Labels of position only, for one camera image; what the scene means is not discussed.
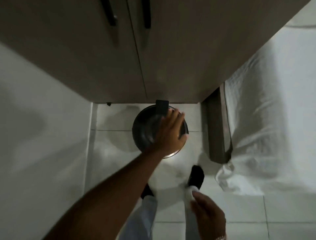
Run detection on person's right hand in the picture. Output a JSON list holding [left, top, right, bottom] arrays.
[[191, 190, 227, 240]]

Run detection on person's left hand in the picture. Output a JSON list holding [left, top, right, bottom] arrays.
[[154, 108, 189, 159]]

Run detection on black round pedal bin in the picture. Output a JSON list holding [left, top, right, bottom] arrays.
[[132, 100, 189, 159]]

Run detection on person's left forearm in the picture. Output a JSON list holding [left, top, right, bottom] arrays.
[[41, 146, 169, 240]]

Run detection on person's black right shoe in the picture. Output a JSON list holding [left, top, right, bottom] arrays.
[[187, 165, 205, 193]]

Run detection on person's black shoe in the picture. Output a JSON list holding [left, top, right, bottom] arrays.
[[187, 165, 205, 193], [140, 182, 155, 200]]

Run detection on person's black left shoe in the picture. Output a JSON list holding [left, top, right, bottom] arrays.
[[140, 182, 155, 200]]

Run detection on person's light trousers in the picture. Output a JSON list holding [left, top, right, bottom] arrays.
[[118, 185, 201, 240]]

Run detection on brown wooden wardrobe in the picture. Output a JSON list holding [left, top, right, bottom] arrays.
[[0, 0, 312, 104]]

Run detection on white bed sheet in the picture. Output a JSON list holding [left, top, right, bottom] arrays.
[[215, 15, 316, 196]]

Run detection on brown wooden bed frame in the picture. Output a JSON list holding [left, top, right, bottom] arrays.
[[201, 82, 233, 164]]

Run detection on black wardrobe door handle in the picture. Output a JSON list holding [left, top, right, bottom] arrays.
[[100, 0, 118, 27], [141, 0, 152, 29]]

